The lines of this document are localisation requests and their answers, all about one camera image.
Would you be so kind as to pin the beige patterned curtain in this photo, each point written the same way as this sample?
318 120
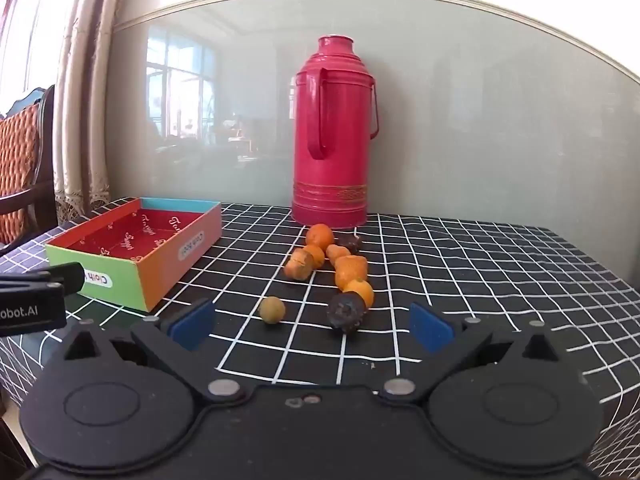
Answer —
85 110

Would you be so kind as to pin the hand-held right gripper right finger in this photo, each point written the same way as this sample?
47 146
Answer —
429 327

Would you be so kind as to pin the large dark mangosteen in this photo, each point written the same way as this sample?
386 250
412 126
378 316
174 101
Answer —
346 312

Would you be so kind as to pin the colourful cardboard box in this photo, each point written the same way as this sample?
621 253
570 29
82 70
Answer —
165 270

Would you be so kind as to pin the brown-patched orange citrus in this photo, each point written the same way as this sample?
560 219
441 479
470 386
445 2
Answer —
299 265

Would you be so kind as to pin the black white checked tablecloth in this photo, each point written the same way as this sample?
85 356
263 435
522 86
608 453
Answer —
500 280

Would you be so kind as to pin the tan round longan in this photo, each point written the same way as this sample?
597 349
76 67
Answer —
272 310

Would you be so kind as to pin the small orange citrus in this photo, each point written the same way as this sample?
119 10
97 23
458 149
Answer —
336 253
320 236
362 292
316 255
350 271

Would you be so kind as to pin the sheer window curtain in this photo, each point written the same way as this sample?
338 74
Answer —
25 20

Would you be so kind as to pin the red metal thermos flask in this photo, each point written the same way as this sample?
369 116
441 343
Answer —
332 135

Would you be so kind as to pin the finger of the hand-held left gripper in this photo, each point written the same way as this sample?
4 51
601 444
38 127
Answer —
65 276

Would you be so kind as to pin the small dark mangosteen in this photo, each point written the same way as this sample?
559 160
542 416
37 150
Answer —
352 245

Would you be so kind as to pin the wooden sofa with orange cushions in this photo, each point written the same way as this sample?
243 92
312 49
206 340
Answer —
20 150

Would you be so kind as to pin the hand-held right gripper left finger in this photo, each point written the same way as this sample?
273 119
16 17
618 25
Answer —
192 324

